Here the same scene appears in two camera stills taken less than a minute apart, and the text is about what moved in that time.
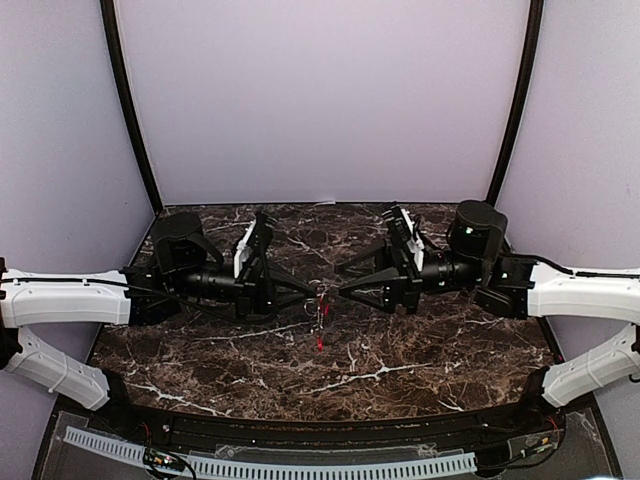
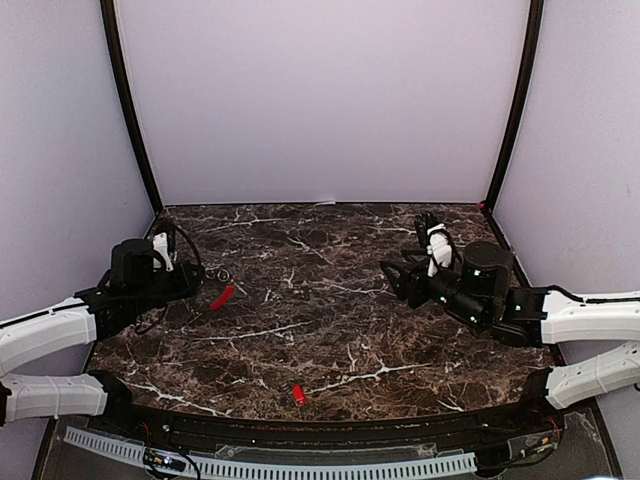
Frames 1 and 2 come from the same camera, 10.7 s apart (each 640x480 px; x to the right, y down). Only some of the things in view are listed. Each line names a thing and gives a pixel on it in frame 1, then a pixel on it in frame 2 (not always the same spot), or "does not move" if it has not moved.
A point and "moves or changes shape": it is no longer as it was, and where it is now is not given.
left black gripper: x=260 y=291 → x=187 y=288
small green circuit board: x=152 y=457 does not move
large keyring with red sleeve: x=319 y=307 moves or changes shape
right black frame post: x=528 y=65 does not move
